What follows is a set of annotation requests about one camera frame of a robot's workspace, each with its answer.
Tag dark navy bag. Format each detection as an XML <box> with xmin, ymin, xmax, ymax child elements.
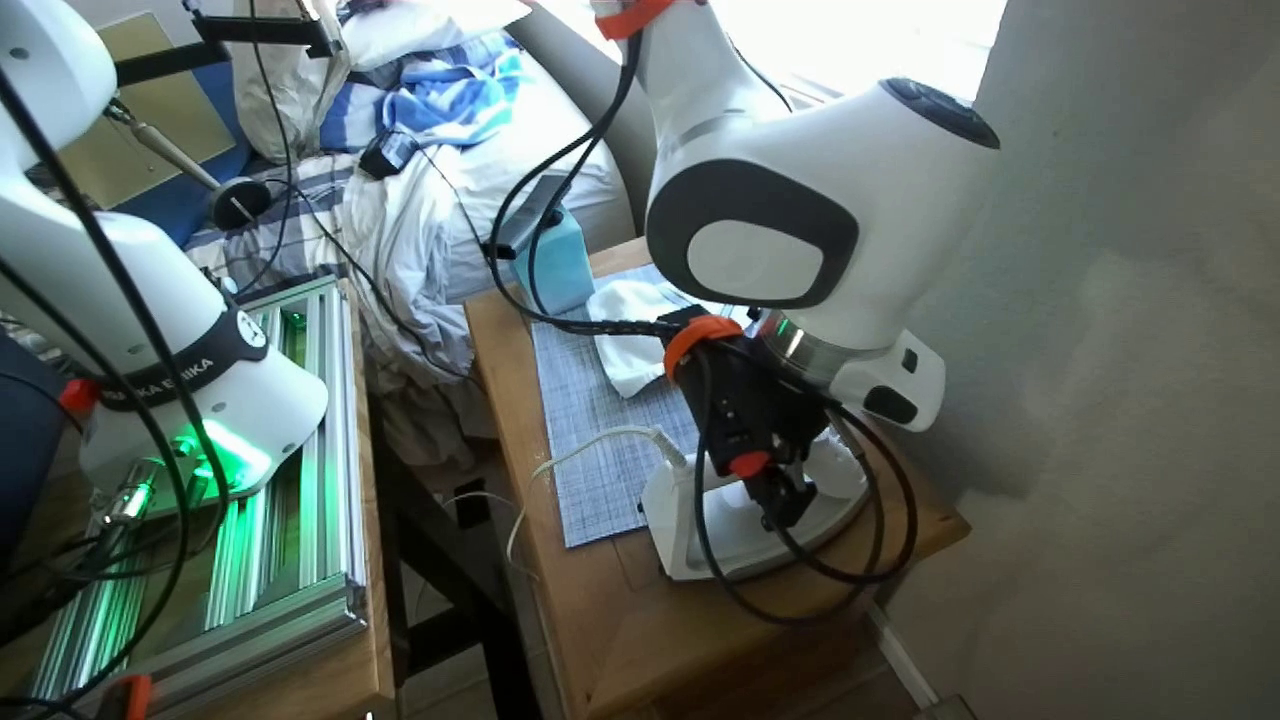
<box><xmin>0</xmin><ymin>330</ymin><xmax>67</xmax><ymax>571</ymax></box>

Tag red clamp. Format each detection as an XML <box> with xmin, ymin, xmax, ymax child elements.
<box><xmin>54</xmin><ymin>370</ymin><xmax>106</xmax><ymax>425</ymax></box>

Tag blue-grey checked placemat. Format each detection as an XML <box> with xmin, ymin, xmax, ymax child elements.
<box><xmin>529</xmin><ymin>258</ymin><xmax>711</xmax><ymax>553</ymax></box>

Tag olive cushion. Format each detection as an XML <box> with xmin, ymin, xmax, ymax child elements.
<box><xmin>48</xmin><ymin>10</ymin><xmax>248</xmax><ymax>206</ymax></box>

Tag white pillow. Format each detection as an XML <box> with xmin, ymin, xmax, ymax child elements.
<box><xmin>224</xmin><ymin>0</ymin><xmax>406</xmax><ymax>167</ymax></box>

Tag dark wooden stool frame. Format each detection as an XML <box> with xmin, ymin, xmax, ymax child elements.
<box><xmin>373</xmin><ymin>397</ymin><xmax>545</xmax><ymax>720</ymax></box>

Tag white clothes iron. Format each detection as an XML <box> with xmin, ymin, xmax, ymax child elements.
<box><xmin>638</xmin><ymin>419</ymin><xmax>872</xmax><ymax>589</ymax></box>

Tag black tripod bar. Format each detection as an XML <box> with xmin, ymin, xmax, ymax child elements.
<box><xmin>106</xmin><ymin>6</ymin><xmax>337</xmax><ymax>97</ymax></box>

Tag white tea towel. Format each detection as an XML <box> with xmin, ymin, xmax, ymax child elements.
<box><xmin>583</xmin><ymin>277</ymin><xmax>700</xmax><ymax>405</ymax></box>

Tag orange cable strap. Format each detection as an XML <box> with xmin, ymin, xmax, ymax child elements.
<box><xmin>660</xmin><ymin>313</ymin><xmax>749</xmax><ymax>378</ymax></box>

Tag wooden side table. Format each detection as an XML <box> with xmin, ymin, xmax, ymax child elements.
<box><xmin>460</xmin><ymin>235</ymin><xmax>973</xmax><ymax>720</ymax></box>

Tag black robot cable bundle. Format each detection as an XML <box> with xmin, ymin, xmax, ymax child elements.
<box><xmin>0</xmin><ymin>32</ymin><xmax>930</xmax><ymax>705</ymax></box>

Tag white iron power cord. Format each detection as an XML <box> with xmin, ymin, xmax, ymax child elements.
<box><xmin>500</xmin><ymin>419</ymin><xmax>675</xmax><ymax>569</ymax></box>

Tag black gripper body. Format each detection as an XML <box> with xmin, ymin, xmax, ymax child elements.
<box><xmin>671</xmin><ymin>327</ymin><xmax>836</xmax><ymax>489</ymax></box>

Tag black flat device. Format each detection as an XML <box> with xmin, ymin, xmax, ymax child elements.
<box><xmin>478</xmin><ymin>173</ymin><xmax>582</xmax><ymax>264</ymax></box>

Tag silver rod with black end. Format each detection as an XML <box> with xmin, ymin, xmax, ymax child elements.
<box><xmin>93</xmin><ymin>87</ymin><xmax>282</xmax><ymax>231</ymax></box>

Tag orange clamp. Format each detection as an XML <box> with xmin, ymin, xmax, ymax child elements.
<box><xmin>109</xmin><ymin>668</ymin><xmax>161</xmax><ymax>720</ymax></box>

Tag blue white striped cloth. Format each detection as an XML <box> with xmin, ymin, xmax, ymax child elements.
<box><xmin>357</xmin><ymin>27</ymin><xmax>534</xmax><ymax>178</ymax></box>

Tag teal box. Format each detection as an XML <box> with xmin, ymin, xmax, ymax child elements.
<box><xmin>508</xmin><ymin>206</ymin><xmax>601</xmax><ymax>320</ymax></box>

